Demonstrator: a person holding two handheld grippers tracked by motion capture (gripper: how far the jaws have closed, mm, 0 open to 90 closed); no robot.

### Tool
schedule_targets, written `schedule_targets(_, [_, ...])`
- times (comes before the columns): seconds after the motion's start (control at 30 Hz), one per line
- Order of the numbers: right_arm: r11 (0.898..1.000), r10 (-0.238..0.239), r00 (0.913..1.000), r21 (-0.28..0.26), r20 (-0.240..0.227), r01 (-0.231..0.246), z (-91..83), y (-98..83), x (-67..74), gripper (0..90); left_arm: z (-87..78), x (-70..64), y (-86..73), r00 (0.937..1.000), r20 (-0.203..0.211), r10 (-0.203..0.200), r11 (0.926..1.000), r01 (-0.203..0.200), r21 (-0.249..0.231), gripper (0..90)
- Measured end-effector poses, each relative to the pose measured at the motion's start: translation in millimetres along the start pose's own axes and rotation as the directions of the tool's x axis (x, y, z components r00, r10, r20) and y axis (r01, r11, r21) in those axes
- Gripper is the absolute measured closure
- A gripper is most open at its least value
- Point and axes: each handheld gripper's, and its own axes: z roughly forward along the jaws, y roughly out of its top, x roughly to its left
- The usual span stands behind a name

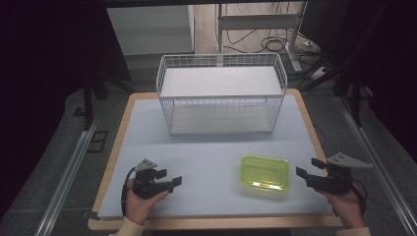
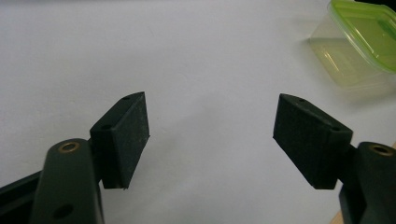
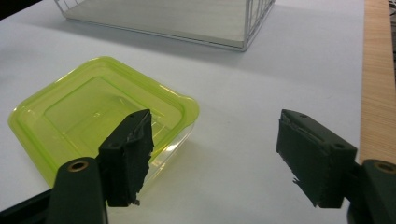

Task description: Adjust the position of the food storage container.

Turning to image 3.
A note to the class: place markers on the light wooden board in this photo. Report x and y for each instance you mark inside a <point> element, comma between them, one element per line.
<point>377,84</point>

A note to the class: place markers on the green lidded clear plastic container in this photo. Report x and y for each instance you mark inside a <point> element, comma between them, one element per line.
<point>93,112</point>

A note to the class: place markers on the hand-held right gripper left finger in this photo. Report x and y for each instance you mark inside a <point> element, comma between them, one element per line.
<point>124,161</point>

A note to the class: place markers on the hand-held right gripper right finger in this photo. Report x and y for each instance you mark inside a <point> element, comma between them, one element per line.
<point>314,155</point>

